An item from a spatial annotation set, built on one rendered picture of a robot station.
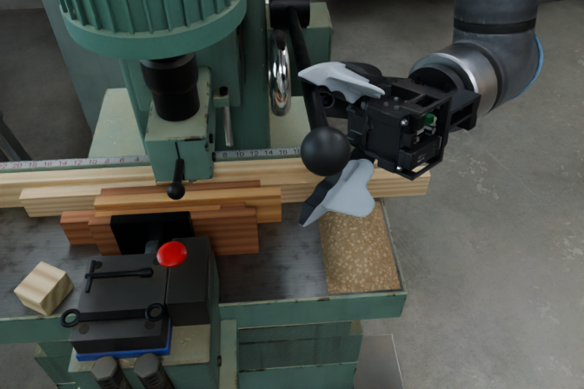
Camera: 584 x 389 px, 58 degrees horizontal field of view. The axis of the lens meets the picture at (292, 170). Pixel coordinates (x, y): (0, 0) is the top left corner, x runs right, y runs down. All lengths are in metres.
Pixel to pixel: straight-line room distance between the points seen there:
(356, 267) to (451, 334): 1.07
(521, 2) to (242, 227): 0.40
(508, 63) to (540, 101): 1.94
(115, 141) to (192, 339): 0.54
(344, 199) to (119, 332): 0.25
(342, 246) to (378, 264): 0.05
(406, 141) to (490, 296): 1.34
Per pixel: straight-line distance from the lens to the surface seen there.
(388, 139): 0.51
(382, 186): 0.74
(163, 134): 0.61
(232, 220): 0.64
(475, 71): 0.59
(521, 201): 2.10
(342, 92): 0.48
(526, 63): 0.67
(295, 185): 0.72
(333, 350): 0.78
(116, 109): 1.10
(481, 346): 1.71
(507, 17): 0.63
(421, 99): 0.51
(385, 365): 0.94
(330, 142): 0.35
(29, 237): 0.79
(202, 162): 0.62
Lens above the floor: 1.47
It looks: 46 degrees down
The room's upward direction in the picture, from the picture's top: straight up
